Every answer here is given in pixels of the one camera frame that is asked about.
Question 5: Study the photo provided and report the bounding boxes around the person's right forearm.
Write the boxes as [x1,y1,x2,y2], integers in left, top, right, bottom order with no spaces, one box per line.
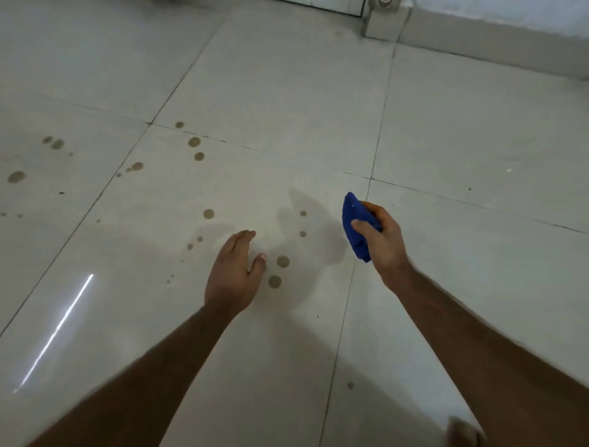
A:
[391,266,589,447]

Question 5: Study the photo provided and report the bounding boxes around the person's right hand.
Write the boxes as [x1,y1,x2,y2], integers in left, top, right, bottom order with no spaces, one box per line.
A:
[351,201,413,293]

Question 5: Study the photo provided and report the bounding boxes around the person's left hand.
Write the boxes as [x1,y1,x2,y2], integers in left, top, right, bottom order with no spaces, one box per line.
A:
[204,230,268,317]

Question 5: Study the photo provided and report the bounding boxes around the blue cleaning cloth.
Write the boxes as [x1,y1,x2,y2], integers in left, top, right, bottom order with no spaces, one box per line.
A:
[342,192,383,263]

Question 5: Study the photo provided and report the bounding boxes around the scattered brown liquid spots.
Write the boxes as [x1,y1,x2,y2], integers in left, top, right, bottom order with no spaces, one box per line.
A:
[0,121,356,391]

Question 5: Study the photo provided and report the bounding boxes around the person's left forearm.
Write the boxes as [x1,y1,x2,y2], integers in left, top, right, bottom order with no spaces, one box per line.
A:
[27,301,240,447]

